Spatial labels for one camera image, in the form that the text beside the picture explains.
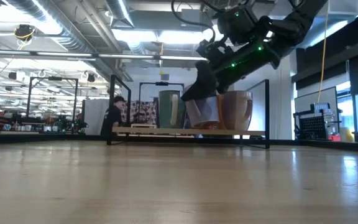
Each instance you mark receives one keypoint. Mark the silver ventilation duct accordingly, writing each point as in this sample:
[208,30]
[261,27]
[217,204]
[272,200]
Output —
[121,12]

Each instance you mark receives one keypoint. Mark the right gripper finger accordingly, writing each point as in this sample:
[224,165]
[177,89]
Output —
[202,82]

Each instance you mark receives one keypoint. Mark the black aluminium table frame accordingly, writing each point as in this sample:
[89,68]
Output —
[284,142]

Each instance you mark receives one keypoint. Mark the white partition panel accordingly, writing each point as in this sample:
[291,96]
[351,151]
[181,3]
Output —
[93,115]

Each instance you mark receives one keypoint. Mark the long ceiling light fixture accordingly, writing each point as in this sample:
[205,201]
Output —
[126,56]
[182,58]

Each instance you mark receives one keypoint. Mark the mauve purple coffee mug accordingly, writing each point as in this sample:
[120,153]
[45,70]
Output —
[237,110]

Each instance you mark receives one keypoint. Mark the black equipment cart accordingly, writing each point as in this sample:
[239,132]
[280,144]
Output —
[314,126]

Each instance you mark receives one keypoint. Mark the grey ceiling box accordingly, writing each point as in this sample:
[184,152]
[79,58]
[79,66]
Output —
[191,14]

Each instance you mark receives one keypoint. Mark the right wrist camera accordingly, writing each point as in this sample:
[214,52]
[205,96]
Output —
[238,25]

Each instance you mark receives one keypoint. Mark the person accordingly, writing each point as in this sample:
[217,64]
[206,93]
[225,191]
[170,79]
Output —
[113,116]

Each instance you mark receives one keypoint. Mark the floral patterned panel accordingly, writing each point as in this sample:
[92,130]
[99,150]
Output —
[141,112]

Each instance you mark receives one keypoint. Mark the teal coffee mug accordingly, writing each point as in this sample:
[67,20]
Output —
[168,109]

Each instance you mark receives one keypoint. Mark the wooden shelf with black frame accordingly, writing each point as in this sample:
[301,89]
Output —
[154,131]

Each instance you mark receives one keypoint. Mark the lavender blue coffee mug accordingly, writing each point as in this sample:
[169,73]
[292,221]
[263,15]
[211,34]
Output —
[202,112]

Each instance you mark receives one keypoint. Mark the red background item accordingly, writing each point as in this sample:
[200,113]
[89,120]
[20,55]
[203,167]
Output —
[334,137]

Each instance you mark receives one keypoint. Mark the cluttered background workbench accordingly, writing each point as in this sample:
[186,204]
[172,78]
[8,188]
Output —
[42,128]

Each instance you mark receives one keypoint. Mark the black workstation frame with camera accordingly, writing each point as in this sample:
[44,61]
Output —
[162,83]

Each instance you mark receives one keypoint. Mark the yellow background object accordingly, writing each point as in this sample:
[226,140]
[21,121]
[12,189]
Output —
[347,135]

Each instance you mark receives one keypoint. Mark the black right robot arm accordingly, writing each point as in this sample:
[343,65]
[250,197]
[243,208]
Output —
[294,21]

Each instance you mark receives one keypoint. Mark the grey wall vent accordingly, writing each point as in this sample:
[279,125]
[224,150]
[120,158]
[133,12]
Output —
[165,77]

